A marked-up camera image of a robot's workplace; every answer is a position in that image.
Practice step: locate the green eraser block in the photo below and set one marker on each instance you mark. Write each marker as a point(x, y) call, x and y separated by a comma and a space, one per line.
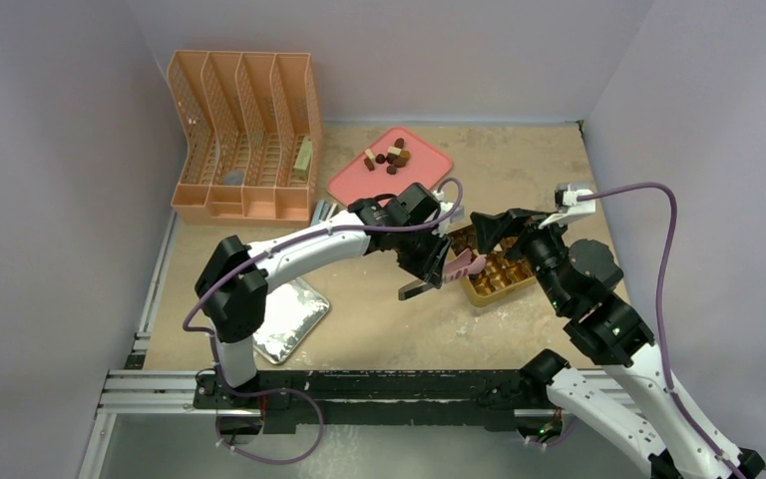
point(303, 158)

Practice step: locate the gold chocolate box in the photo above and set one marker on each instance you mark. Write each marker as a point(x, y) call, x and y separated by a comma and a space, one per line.
point(499, 277)

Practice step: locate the pink plastic tray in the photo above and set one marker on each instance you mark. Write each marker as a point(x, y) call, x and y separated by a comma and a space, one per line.
point(362, 177)

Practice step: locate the grey blue stapler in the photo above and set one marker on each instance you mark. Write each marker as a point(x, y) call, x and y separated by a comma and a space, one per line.
point(323, 211)

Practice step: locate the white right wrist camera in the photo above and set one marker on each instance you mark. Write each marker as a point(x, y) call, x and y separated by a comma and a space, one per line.
point(570, 205)

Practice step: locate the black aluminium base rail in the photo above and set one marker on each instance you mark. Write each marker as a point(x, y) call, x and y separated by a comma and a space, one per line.
point(281, 400)

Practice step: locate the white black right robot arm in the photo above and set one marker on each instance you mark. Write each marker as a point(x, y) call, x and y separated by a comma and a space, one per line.
point(664, 437)

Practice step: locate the pink tongs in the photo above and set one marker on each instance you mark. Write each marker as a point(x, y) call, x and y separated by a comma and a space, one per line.
point(465, 263)

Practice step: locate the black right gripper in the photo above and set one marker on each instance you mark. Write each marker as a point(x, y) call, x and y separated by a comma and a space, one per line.
point(522, 232)

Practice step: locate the silver foil tray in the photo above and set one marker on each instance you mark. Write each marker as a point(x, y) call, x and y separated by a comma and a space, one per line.
point(292, 311)

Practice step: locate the orange plastic file organizer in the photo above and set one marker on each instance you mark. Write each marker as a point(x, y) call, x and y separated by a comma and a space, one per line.
point(244, 115)

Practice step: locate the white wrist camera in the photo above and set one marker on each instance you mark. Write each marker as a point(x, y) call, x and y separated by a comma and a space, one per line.
point(570, 205)
point(448, 213)

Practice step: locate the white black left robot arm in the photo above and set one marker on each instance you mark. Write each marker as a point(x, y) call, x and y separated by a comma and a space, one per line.
point(234, 285)

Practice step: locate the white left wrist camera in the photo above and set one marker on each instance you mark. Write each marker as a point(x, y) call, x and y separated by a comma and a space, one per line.
point(448, 213)

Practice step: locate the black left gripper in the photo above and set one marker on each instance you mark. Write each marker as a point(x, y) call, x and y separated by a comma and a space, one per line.
point(429, 268)

